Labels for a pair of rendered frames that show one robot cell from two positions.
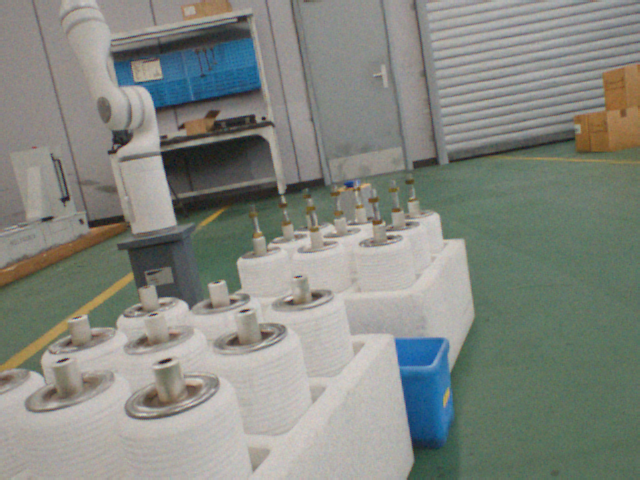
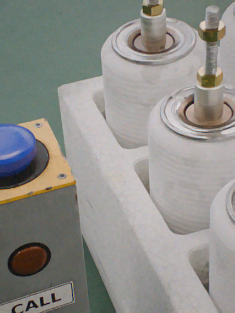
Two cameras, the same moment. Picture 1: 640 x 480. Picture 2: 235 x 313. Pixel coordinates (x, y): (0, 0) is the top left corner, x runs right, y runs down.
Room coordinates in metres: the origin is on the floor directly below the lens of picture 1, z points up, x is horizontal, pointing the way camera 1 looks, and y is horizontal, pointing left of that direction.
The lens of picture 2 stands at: (1.57, 0.22, 0.62)
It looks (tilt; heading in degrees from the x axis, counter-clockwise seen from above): 39 degrees down; 227
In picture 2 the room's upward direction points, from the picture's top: 4 degrees counter-clockwise
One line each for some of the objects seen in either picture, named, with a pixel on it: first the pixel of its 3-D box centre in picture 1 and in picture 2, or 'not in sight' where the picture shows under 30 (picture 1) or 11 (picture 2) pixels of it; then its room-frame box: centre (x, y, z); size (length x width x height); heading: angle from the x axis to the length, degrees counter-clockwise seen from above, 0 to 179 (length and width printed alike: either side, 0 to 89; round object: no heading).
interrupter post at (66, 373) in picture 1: (67, 377); not in sight; (0.47, 0.24, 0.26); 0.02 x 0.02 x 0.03
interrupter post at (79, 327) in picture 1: (80, 331); not in sight; (0.63, 0.30, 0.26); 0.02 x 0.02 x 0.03
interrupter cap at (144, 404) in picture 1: (173, 395); not in sight; (0.42, 0.14, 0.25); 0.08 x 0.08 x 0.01
